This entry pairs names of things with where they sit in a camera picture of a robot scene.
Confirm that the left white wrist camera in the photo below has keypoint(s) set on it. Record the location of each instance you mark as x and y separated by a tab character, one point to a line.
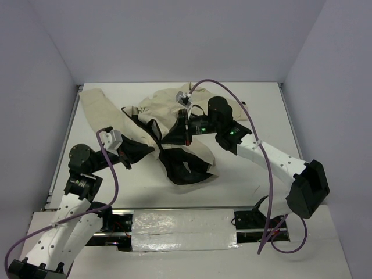
111	140

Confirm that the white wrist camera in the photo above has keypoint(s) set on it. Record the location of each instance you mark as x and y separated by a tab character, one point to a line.
183	98
111	140

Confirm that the cream jacket with black zipper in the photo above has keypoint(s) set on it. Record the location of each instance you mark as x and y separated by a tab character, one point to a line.
150	123

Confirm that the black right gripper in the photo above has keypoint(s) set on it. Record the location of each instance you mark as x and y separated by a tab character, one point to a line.
179	133

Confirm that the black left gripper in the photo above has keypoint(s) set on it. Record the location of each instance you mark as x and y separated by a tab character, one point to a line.
131	151

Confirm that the silver foil covered base rail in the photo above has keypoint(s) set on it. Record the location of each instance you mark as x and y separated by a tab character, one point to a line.
180	230

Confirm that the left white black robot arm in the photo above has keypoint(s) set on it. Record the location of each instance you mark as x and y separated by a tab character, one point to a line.
79	216

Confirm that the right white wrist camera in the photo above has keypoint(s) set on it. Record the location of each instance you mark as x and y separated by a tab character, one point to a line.
183	98

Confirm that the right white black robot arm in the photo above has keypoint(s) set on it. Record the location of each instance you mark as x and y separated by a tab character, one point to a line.
307	182

